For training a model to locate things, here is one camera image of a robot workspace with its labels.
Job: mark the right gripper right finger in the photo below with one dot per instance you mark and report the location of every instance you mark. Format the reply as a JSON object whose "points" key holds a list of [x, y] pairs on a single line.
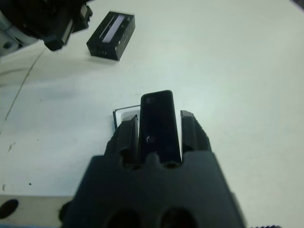
{"points": [[193, 135]]}

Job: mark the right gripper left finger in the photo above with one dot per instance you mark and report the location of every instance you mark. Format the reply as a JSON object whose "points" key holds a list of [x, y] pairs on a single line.
{"points": [[128, 140]]}

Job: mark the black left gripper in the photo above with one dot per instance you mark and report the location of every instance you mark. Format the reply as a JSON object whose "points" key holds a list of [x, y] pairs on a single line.
{"points": [[35, 16]]}

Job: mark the slim black camera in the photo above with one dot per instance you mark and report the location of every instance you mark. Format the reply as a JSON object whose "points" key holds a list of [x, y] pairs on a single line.
{"points": [[158, 123]]}

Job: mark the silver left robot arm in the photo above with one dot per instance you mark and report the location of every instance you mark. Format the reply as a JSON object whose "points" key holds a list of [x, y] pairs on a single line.
{"points": [[7, 35]]}

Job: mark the black box base white insert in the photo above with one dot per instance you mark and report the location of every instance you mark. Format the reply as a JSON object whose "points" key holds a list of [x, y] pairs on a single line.
{"points": [[118, 116]]}

